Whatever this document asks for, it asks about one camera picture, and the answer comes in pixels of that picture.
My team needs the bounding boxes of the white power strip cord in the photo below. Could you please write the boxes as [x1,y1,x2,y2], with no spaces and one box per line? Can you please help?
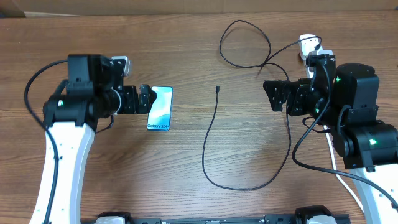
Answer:
[323,124,364,212]

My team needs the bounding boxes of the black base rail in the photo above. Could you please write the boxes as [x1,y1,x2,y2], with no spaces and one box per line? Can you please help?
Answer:
[80,205,352,224]

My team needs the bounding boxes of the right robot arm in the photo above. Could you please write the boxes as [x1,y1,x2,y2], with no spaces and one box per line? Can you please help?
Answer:
[263,61,397,223]

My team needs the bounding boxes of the Samsung Galaxy smartphone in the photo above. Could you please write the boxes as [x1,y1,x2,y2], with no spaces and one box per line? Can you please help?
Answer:
[147,86,173,131]

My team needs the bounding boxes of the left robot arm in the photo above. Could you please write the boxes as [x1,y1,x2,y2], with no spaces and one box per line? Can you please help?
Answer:
[30,54,157,223]

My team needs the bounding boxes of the cardboard sheet backdrop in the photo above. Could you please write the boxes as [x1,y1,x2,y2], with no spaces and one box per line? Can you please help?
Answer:
[1,0,397,17]

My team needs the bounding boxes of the white power strip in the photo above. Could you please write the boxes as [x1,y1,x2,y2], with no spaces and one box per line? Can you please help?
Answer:
[303,56,314,78]

